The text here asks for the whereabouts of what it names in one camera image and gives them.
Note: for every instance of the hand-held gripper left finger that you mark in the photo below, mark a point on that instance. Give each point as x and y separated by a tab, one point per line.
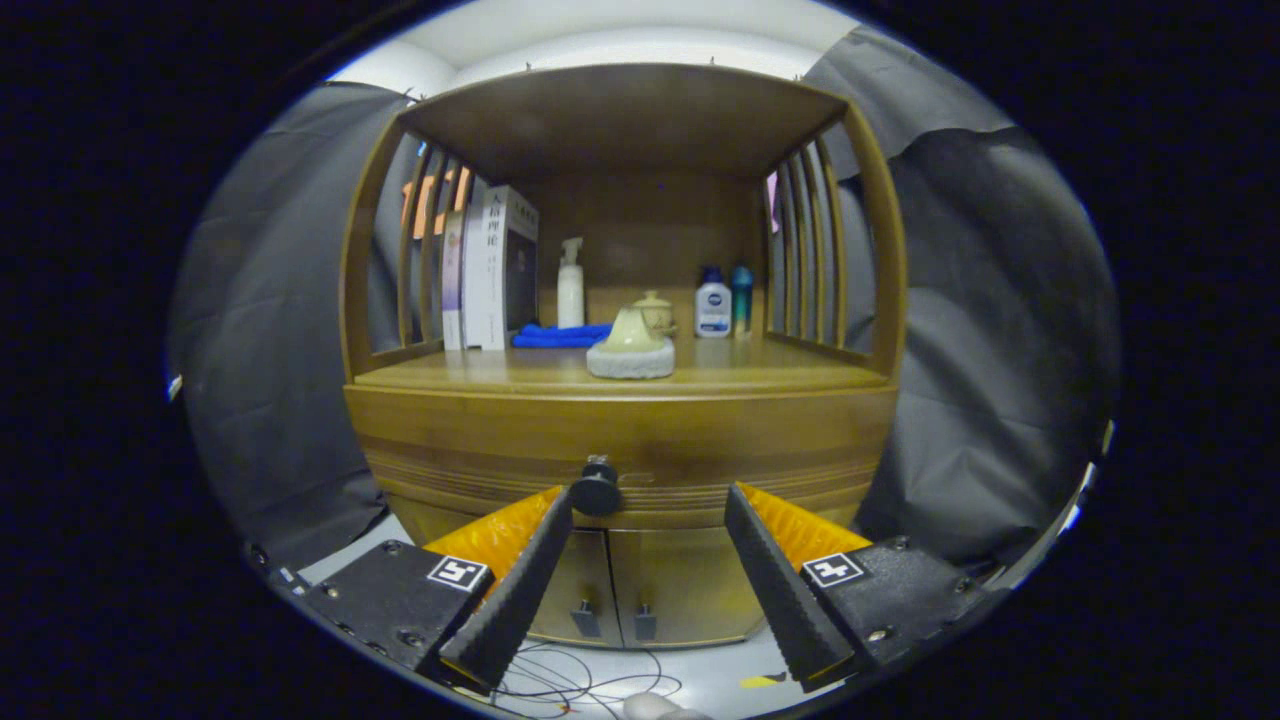
520	590

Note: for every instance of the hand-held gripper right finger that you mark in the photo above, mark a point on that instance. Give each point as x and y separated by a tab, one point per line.
780	590

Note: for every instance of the black drawer knob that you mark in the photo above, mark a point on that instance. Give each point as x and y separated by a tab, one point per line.
595	495

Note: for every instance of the wooden drawer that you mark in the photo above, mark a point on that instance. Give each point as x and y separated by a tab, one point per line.
700	440

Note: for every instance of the green brush with grey base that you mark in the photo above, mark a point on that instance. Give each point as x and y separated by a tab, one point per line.
630	360

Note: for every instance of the wooden countertop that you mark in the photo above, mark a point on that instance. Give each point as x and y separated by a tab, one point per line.
760	368

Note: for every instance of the wooden cabinet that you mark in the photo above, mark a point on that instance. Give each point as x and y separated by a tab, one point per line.
620	115

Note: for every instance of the yellow floor tape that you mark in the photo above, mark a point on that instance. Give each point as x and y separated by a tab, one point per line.
757	682

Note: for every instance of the black equipment box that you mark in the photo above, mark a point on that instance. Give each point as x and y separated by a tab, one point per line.
280	578

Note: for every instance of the blue folded cloth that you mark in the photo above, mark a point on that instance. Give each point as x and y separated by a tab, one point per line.
550	337

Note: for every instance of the white lotion bottle blue cap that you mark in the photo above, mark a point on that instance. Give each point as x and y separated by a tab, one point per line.
712	310

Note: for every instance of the white pump bottle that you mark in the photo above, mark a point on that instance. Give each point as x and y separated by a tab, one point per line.
570	300

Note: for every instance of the teal spray bottle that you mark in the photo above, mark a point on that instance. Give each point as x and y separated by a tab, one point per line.
741	295

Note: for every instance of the beige lidded teacup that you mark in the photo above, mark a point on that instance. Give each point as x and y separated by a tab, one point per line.
658	310

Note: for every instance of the thin pale purple book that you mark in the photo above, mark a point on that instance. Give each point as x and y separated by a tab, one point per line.
452	290

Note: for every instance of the thick white book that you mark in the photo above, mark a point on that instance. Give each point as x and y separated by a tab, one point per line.
492	270

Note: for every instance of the black backdrop cloth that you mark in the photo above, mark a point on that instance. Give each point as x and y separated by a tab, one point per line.
1000	330

